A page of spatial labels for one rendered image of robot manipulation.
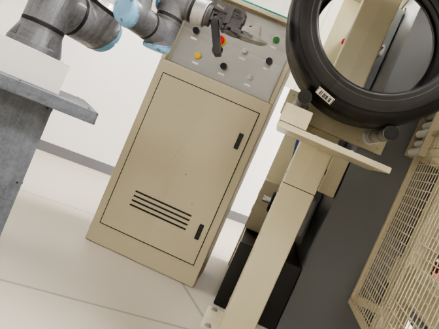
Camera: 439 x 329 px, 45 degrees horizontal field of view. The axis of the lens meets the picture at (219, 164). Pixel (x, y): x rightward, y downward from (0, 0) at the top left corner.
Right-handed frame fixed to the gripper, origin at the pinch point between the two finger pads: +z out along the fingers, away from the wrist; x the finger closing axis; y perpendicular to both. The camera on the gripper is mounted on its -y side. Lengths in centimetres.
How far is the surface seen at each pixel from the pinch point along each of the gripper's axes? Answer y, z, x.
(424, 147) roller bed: -7, 65, 22
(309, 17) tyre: 10.4, 11.2, -12.3
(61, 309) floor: -101, -23, -15
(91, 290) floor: -101, -22, 10
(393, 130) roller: -10.0, 47.6, -8.3
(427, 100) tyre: 2, 52, -12
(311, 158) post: -27, 31, 29
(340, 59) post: 10.9, 25.7, 28.6
